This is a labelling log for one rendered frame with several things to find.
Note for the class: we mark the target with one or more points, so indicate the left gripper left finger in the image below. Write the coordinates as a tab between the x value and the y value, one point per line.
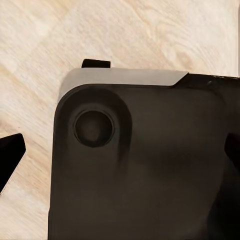
12	149

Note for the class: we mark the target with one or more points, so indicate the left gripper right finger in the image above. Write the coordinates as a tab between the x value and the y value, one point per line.
232	149

